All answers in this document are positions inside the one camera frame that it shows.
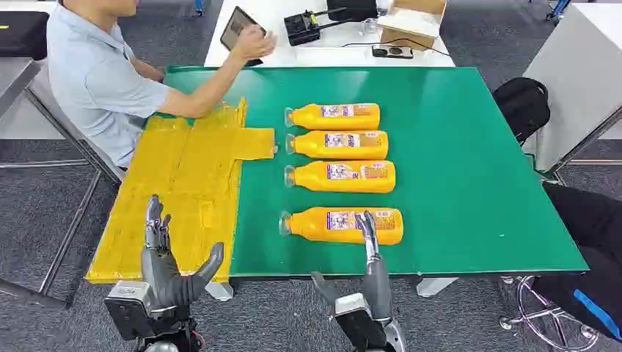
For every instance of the black bag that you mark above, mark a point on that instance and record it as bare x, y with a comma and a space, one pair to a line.
22, 34

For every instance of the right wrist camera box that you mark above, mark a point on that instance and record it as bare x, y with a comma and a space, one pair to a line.
359, 325

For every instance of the person's right hand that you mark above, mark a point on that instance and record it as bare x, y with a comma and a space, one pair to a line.
255, 44

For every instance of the white table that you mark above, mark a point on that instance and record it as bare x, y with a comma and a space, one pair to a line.
320, 53

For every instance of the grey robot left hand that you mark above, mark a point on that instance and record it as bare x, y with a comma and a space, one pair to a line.
163, 277

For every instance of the yellow sheet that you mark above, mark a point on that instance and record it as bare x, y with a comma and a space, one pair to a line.
184, 184

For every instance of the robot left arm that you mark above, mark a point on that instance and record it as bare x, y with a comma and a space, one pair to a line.
175, 335

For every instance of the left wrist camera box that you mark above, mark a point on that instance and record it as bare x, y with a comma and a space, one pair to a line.
129, 311

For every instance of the orange drink bottle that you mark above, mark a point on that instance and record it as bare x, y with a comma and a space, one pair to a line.
340, 184
316, 233
340, 122
340, 151

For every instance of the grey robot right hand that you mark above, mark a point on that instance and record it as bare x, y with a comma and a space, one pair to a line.
378, 291

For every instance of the chrome chair base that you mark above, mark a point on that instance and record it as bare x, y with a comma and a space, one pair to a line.
549, 316

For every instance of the white cabinet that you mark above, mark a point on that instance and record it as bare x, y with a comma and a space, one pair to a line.
578, 73

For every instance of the green mat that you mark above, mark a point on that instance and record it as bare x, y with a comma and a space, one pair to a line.
461, 170

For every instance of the black box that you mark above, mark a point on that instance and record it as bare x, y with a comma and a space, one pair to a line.
352, 9

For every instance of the cardboard box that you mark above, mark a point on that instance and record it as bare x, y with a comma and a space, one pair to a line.
410, 26

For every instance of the black tablet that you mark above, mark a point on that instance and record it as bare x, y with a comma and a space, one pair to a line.
235, 24

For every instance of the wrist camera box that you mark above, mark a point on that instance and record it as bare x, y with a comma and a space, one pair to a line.
129, 311
359, 325

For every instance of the white table leg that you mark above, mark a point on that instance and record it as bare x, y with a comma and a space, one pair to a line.
221, 291
435, 285

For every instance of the black device with antennas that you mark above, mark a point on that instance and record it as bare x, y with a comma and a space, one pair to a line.
301, 29

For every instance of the black power strip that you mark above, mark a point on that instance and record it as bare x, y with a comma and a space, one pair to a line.
392, 51

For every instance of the black backpack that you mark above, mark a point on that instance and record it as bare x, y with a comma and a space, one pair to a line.
522, 107

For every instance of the person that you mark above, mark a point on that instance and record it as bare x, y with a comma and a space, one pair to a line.
588, 243
97, 82

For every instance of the grey metal bench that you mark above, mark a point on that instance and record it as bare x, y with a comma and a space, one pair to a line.
14, 77

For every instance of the clear plastic cup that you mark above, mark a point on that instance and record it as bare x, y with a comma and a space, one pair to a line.
369, 27

